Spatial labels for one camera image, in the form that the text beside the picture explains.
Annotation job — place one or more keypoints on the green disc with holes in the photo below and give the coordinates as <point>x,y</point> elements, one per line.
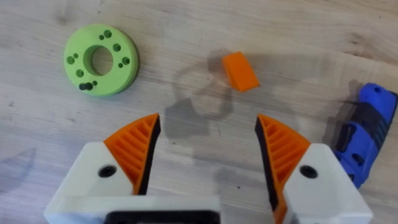
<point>101,59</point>

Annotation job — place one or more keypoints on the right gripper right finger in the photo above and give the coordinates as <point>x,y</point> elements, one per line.
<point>298,174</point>

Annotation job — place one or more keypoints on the blue electric screwdriver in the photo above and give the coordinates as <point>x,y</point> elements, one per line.
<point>363,137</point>

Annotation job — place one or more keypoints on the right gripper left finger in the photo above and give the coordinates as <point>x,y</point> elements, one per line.
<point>124,161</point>

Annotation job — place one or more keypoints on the orange ribbed wedge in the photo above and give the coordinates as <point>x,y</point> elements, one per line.
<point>240,72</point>

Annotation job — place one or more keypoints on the black screw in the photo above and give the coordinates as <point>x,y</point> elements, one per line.
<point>85,86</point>

